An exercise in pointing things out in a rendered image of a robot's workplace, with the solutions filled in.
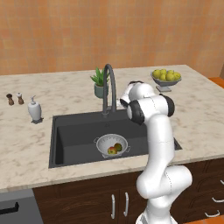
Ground red yellow apple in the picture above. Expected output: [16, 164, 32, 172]
[107, 146, 118, 156]

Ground dark grey sink faucet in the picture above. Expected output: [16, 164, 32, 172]
[101, 63, 118, 118]

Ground white soap dispenser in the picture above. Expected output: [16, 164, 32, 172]
[27, 94, 45, 124]

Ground green plant in pot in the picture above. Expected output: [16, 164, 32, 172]
[89, 66, 111, 100]

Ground grey dishwasher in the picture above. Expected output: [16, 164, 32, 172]
[0, 188, 45, 224]

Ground dark grey sink basin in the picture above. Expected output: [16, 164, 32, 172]
[48, 108, 183, 170]

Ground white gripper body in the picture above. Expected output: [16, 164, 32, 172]
[118, 85, 131, 109]

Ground brown white salt shaker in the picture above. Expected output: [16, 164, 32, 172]
[16, 92, 25, 106]

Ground white cupboard door handle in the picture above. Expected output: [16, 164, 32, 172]
[122, 192, 130, 218]
[110, 193, 116, 221]

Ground dark wood cupboard door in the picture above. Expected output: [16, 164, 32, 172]
[119, 171, 151, 224]
[31, 173, 121, 224]

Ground black dishwasher handle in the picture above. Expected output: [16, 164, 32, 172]
[0, 201, 20, 216]

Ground dark brown pepper grinder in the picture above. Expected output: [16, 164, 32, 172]
[5, 93, 15, 107]

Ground dark wood drawer front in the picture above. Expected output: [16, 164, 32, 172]
[171, 180, 224, 224]
[186, 157, 224, 193]

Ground grey fruit bowl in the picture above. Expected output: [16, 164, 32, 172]
[150, 72, 183, 94]

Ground white colander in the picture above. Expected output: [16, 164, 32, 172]
[93, 133, 132, 159]

